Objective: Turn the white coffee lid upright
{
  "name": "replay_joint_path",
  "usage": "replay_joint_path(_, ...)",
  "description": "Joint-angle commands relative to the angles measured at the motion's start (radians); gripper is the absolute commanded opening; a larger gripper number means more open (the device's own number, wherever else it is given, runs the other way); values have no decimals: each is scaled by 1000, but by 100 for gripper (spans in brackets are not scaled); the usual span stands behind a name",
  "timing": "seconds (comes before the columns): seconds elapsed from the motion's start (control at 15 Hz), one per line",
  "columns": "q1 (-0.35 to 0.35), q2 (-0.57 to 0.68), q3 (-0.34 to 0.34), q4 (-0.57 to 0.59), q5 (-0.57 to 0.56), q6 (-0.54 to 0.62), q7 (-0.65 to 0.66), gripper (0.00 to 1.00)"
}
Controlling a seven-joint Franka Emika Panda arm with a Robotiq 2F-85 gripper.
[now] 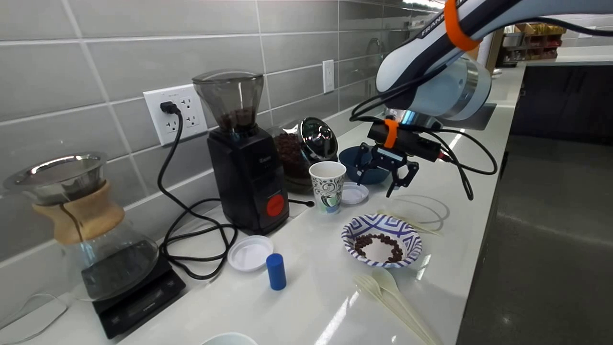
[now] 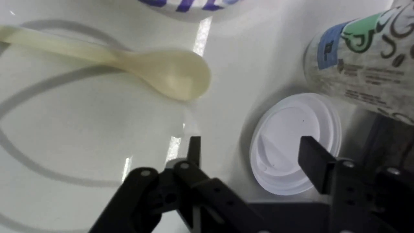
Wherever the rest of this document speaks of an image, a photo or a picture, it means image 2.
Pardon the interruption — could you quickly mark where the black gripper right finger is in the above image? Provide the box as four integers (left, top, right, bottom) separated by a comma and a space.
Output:
297, 136, 414, 233

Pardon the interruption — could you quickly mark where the white coffee lid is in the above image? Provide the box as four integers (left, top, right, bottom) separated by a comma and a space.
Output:
248, 92, 344, 198

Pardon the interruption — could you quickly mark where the blue white patterned paper plate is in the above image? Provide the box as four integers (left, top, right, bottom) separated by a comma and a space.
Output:
137, 0, 243, 20

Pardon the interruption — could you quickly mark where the beige plastic spoon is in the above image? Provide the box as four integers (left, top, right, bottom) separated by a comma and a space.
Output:
0, 24, 212, 102

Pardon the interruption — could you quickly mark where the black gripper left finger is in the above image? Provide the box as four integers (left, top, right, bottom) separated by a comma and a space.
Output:
88, 136, 270, 233

